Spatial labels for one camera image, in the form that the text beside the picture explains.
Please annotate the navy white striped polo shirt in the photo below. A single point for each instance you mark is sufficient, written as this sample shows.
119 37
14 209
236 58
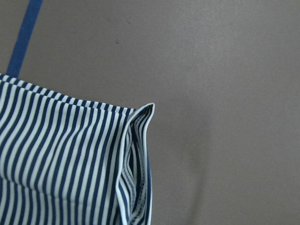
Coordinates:
67 161

